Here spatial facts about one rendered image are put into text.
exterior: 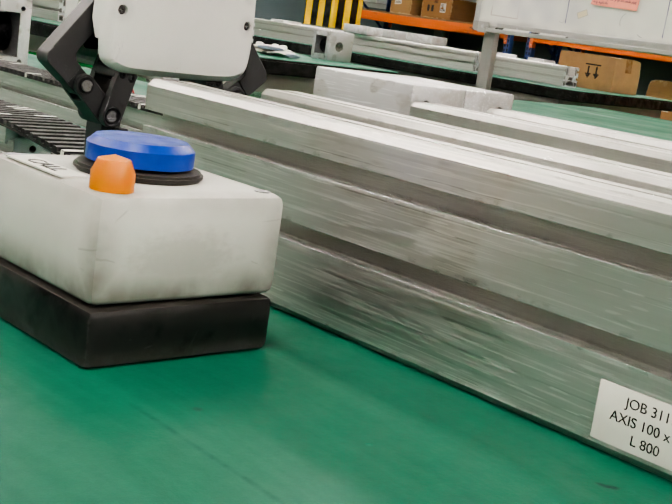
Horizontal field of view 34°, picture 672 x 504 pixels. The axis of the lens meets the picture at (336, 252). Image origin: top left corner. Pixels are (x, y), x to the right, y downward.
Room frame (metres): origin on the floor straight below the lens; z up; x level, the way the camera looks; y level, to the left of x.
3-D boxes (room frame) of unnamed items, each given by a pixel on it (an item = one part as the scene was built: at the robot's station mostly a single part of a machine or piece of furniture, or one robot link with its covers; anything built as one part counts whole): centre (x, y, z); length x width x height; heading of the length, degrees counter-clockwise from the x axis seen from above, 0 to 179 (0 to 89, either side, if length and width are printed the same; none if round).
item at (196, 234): (0.42, 0.07, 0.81); 0.10 x 0.08 x 0.06; 134
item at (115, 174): (0.37, 0.08, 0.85); 0.01 x 0.01 x 0.01
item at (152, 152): (0.41, 0.08, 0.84); 0.04 x 0.04 x 0.02
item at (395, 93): (0.74, -0.03, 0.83); 0.12 x 0.09 x 0.10; 134
